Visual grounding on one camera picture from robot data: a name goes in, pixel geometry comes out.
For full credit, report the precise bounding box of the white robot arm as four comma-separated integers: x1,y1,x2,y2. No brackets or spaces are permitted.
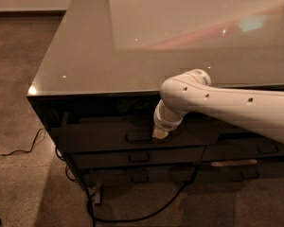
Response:
152,69,284,144

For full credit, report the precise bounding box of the thick black floor cable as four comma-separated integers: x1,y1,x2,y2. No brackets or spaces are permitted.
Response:
55,147,200,227

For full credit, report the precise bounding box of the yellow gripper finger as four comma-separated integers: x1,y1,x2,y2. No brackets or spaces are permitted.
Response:
152,127,169,140

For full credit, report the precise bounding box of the thin black floor cable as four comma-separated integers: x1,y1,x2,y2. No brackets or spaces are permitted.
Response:
0,127,46,159

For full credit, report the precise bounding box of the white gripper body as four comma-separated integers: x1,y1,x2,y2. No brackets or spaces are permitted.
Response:
153,100,186,131

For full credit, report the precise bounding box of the dark cabinet with glossy top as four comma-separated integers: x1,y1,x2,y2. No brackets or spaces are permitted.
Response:
26,0,284,191

